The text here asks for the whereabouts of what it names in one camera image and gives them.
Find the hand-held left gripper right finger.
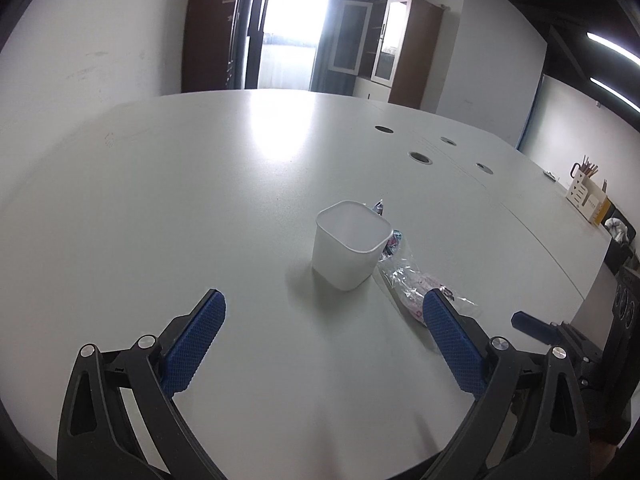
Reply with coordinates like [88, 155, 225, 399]
[419, 288, 591, 480]

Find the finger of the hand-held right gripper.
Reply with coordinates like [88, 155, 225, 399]
[511, 311, 605, 362]

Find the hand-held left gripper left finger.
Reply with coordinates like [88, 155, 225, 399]
[56, 288, 227, 480]

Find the clear wrapper with pink print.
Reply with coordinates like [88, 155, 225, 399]
[377, 247, 481, 323]

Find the small dark printed sachet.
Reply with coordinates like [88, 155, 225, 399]
[372, 199, 405, 261]

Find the white plastic container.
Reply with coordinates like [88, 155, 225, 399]
[312, 200, 393, 292]

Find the black chair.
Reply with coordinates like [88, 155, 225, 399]
[602, 209, 640, 273]

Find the white cloth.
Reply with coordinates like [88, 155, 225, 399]
[605, 217, 632, 242]

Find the white desk organizer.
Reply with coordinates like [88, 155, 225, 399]
[565, 169, 607, 223]

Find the ceiling light strip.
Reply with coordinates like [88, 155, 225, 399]
[586, 31, 640, 67]
[589, 77, 640, 111]

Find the wooden cabinet with glass door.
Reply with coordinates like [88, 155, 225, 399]
[352, 0, 446, 108]

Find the dark glass door cabinet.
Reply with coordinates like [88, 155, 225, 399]
[327, 0, 375, 77]

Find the dark brown door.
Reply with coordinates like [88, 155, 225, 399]
[181, 0, 261, 93]

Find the glass balcony door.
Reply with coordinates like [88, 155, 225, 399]
[240, 0, 341, 92]

